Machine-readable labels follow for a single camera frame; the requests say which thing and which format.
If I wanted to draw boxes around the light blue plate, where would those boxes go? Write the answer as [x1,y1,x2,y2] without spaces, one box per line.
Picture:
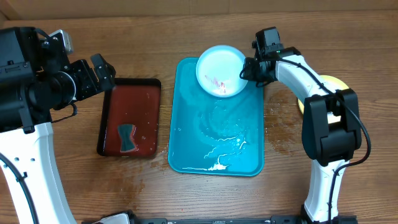
[196,45,248,98]

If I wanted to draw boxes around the dark green sponge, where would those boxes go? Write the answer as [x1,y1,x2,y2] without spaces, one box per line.
[118,124,137,152]

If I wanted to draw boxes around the yellow-green plate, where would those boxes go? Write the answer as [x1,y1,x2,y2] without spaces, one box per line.
[297,75,349,124]

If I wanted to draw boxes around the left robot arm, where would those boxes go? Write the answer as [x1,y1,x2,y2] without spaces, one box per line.
[1,27,116,223]

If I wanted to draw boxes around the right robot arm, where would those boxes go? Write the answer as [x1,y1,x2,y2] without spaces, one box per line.
[239,47,362,223]

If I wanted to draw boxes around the black tray with red liquid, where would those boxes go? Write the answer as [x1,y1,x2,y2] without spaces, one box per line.
[96,78,161,158]

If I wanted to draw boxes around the teal plastic tray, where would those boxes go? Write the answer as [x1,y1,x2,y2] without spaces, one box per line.
[168,57,265,177]

